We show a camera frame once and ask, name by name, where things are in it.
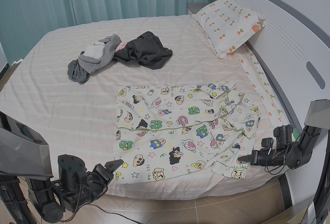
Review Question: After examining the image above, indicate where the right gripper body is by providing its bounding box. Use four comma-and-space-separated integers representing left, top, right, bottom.
251, 149, 275, 167

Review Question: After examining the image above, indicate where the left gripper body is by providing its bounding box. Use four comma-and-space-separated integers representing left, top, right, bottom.
87, 162, 115, 192

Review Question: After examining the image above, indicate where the white printed pyjama top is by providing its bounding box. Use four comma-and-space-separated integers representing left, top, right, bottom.
113, 81, 261, 185

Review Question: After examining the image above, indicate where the bed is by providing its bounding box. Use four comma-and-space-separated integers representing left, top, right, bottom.
0, 0, 330, 209

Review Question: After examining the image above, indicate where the dark grey garment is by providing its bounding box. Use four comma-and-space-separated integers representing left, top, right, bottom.
68, 59, 91, 85

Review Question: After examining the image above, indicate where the light grey garment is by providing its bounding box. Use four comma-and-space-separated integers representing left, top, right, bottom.
78, 33, 122, 75

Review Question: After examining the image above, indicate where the pink garment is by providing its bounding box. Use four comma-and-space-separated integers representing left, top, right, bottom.
115, 41, 129, 53

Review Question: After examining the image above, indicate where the black garment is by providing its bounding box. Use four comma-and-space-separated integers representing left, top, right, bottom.
113, 31, 173, 70

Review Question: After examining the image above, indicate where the white printed pillow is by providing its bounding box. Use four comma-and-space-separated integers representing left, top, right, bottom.
192, 0, 266, 59

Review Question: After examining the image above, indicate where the grey bedside table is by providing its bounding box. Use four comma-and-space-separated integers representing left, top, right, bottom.
187, 0, 225, 15

